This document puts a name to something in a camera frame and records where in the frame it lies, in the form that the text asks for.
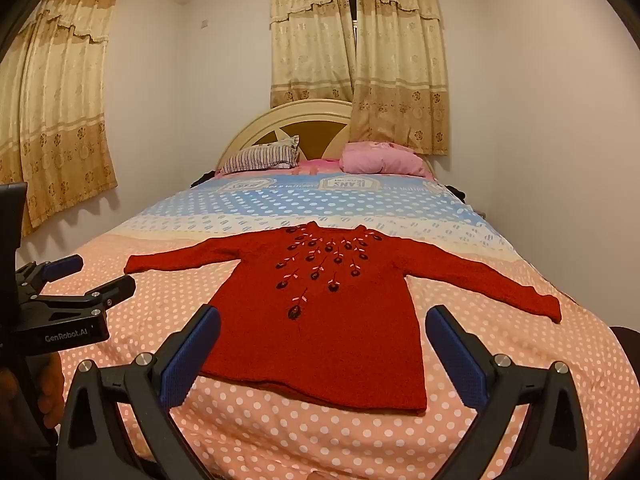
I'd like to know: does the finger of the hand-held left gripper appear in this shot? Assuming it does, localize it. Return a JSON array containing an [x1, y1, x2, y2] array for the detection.
[[27, 275, 137, 318], [16, 254, 84, 306]]

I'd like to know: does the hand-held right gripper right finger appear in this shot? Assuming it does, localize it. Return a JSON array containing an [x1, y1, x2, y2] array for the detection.
[[425, 305, 592, 480]]

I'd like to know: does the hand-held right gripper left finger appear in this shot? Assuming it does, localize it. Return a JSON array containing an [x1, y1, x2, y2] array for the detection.
[[55, 304, 222, 480]]

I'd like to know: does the red knit sweater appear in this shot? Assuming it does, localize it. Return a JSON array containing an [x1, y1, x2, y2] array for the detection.
[[123, 221, 562, 415]]

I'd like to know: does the person's left hand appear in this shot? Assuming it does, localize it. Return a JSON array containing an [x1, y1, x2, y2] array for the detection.
[[0, 350, 67, 443]]

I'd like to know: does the polka dot bed cover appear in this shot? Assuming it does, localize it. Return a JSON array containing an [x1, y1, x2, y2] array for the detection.
[[56, 170, 632, 480]]

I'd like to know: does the beige floral curtain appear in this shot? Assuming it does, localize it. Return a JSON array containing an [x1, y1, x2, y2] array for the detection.
[[349, 0, 450, 156], [269, 0, 357, 109], [0, 0, 120, 237]]

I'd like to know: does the striped pillow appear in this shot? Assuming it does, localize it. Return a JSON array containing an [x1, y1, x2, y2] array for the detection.
[[218, 136, 301, 176]]

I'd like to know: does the pink pillow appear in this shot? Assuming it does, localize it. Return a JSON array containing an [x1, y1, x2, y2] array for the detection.
[[339, 141, 434, 179]]

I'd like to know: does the pink bed sheet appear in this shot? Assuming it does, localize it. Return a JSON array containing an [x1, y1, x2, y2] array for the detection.
[[214, 158, 347, 179]]

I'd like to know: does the cream wooden headboard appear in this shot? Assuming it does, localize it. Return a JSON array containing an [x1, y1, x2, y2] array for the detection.
[[215, 99, 437, 177]]

